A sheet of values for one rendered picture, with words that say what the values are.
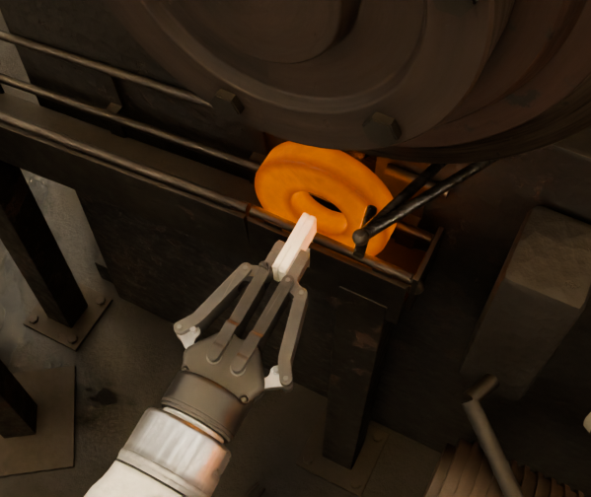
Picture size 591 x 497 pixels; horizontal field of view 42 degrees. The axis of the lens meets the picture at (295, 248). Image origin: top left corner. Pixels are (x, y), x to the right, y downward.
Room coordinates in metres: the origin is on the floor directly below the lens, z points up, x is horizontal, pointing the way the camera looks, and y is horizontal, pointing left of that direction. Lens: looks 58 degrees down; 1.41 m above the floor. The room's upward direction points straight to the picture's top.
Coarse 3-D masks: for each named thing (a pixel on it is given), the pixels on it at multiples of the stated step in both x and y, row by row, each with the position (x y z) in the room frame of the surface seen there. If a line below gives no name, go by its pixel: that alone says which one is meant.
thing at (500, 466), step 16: (480, 384) 0.32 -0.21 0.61; (496, 384) 0.32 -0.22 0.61; (464, 400) 0.30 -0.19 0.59; (480, 400) 0.30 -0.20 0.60; (480, 416) 0.28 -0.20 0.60; (480, 432) 0.27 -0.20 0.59; (496, 448) 0.25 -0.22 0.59; (496, 464) 0.24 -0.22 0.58; (512, 480) 0.22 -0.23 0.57; (512, 496) 0.21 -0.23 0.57
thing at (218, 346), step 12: (264, 264) 0.38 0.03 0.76; (264, 276) 0.37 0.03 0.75; (252, 288) 0.36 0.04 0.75; (264, 288) 0.37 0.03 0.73; (240, 300) 0.35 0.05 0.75; (252, 300) 0.35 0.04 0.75; (240, 312) 0.33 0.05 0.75; (252, 312) 0.34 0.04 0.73; (228, 324) 0.32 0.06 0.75; (240, 324) 0.32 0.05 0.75; (228, 336) 0.31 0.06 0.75; (240, 336) 0.32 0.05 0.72; (216, 348) 0.29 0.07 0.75; (216, 360) 0.28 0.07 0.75
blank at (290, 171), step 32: (288, 160) 0.47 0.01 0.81; (320, 160) 0.47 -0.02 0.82; (352, 160) 0.47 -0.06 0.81; (256, 192) 0.49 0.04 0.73; (288, 192) 0.47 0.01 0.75; (320, 192) 0.46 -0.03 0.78; (352, 192) 0.44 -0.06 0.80; (384, 192) 0.45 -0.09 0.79; (320, 224) 0.46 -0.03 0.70; (352, 224) 0.44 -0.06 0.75
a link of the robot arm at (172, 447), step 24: (168, 408) 0.24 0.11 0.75; (144, 432) 0.21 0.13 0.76; (168, 432) 0.21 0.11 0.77; (192, 432) 0.21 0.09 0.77; (120, 456) 0.20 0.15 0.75; (144, 456) 0.19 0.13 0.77; (168, 456) 0.19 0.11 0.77; (192, 456) 0.19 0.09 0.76; (216, 456) 0.20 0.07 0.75; (168, 480) 0.17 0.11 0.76; (192, 480) 0.17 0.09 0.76; (216, 480) 0.18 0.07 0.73
